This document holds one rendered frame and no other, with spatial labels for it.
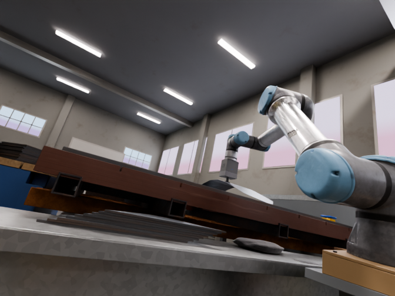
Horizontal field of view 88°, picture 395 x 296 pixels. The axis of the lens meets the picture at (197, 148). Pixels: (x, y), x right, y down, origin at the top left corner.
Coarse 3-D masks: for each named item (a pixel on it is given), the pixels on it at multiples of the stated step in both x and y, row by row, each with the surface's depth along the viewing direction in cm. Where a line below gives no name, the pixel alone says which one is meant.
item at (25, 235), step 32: (0, 224) 28; (32, 224) 32; (64, 256) 30; (96, 256) 32; (128, 256) 34; (160, 256) 36; (192, 256) 39; (224, 256) 42; (256, 256) 49; (288, 256) 62
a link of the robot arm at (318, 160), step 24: (264, 96) 80; (288, 96) 72; (288, 120) 64; (312, 144) 50; (336, 144) 48; (312, 168) 46; (336, 168) 41; (360, 168) 42; (312, 192) 45; (336, 192) 41; (360, 192) 42; (384, 192) 42
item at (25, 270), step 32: (0, 256) 38; (32, 256) 40; (0, 288) 37; (32, 288) 39; (64, 288) 42; (96, 288) 44; (128, 288) 47; (160, 288) 50; (192, 288) 54; (224, 288) 58; (256, 288) 63; (288, 288) 69; (320, 288) 76
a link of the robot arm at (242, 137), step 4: (240, 132) 112; (244, 132) 113; (236, 136) 112; (240, 136) 112; (244, 136) 112; (248, 136) 113; (252, 136) 116; (232, 140) 118; (236, 140) 113; (240, 140) 111; (244, 140) 112; (248, 140) 114; (252, 140) 115; (232, 144) 120; (236, 144) 116; (240, 144) 115; (244, 144) 115; (248, 144) 115; (252, 144) 115
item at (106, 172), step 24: (48, 168) 47; (72, 168) 49; (96, 168) 52; (120, 168) 58; (144, 192) 56; (168, 192) 60; (192, 192) 63; (216, 192) 67; (240, 216) 70; (264, 216) 75; (288, 216) 80
